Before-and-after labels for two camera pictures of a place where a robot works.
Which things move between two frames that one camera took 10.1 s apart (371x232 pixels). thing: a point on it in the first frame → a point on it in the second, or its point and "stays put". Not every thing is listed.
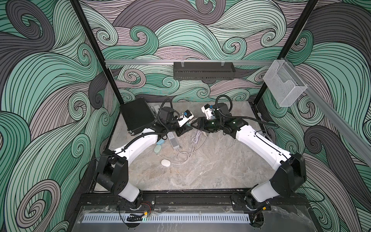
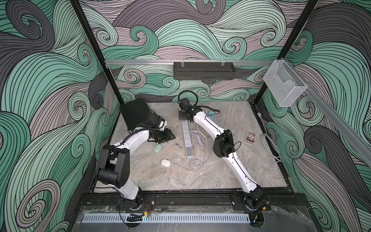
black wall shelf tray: x=204 y=71 stays put
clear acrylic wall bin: x=284 y=84 stays put
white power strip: x=173 y=140 → x=189 y=147
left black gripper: x=182 y=130 → x=166 y=136
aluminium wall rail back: x=171 y=62 stays put
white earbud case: x=165 y=163 stays put
